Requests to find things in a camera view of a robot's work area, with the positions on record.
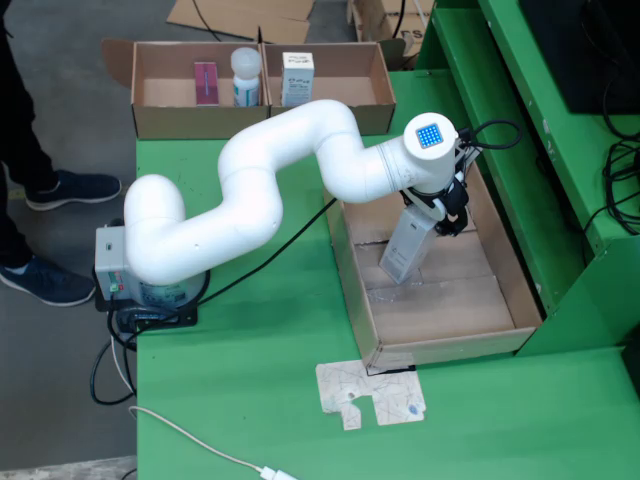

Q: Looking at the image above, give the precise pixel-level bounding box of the black looped wrist cable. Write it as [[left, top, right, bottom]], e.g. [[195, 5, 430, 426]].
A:
[[457, 118, 522, 151]]

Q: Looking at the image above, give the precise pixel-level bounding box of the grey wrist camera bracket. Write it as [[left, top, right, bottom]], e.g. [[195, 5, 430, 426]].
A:
[[452, 127, 481, 176]]

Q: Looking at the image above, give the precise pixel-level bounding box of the dark blue sneaker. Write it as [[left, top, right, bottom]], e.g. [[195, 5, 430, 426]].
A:
[[24, 169, 123, 212], [0, 255, 97, 307]]

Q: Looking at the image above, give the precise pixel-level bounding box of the flat cardboard sheet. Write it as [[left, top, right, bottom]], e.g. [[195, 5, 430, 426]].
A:
[[166, 0, 316, 44]]

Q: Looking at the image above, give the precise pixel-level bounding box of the long black table cable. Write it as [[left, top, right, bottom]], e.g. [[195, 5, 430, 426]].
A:
[[115, 197, 339, 341]]

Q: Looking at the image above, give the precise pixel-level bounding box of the printed brown cardboard box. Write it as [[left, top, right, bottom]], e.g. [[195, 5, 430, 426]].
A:
[[349, 0, 436, 57]]

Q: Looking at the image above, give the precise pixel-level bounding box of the black looped floor cable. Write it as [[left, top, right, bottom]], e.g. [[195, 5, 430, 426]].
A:
[[89, 319, 139, 407]]

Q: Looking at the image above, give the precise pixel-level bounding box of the grey robot base box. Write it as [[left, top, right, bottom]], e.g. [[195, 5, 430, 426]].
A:
[[93, 224, 211, 306]]

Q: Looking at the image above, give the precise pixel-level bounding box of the black cable tangle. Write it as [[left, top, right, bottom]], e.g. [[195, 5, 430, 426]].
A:
[[582, 59, 640, 236]]

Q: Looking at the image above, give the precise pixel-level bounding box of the black trouser leg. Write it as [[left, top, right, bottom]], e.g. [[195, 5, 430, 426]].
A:
[[0, 0, 59, 189], [0, 159, 35, 269]]

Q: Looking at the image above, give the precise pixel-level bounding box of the divided cardboard box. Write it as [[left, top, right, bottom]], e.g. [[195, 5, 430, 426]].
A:
[[101, 38, 407, 140]]

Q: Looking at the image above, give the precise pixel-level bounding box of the white cable with adapter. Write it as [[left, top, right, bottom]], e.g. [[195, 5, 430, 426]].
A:
[[128, 405, 297, 480]]

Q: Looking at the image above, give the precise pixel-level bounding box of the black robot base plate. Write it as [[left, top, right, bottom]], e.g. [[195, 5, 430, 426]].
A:
[[94, 292, 200, 331]]

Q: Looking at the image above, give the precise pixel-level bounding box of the white plastic bottle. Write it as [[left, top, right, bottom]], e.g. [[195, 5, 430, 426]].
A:
[[229, 47, 264, 109]]

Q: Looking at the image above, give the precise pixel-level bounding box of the white scribbled paper patch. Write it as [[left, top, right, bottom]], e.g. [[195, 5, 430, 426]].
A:
[[314, 359, 428, 432]]

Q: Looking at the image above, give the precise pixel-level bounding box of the pink slim box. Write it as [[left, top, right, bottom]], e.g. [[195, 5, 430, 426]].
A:
[[193, 61, 222, 108]]

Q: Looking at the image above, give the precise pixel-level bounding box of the white d'Alba carton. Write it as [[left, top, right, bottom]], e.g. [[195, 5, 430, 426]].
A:
[[378, 205, 436, 286]]

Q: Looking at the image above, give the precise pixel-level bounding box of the shallow cardboard tray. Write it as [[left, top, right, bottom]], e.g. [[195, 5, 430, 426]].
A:
[[322, 143, 545, 374]]

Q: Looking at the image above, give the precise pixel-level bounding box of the white printed small carton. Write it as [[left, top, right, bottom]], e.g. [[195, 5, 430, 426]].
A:
[[280, 51, 316, 108]]

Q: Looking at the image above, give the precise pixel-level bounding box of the green metal rack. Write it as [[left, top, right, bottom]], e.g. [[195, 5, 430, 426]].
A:
[[416, 0, 640, 359]]

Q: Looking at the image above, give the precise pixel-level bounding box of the thin white cable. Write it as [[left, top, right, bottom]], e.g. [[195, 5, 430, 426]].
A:
[[109, 337, 139, 399]]

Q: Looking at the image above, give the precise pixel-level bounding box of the loose black floor cable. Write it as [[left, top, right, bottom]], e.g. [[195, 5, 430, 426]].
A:
[[192, 0, 251, 42]]

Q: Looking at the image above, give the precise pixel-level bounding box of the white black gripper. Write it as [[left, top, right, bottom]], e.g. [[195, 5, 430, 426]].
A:
[[401, 184, 472, 239]]

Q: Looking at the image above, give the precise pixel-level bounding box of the black monitor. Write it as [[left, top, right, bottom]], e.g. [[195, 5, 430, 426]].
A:
[[518, 0, 640, 115]]

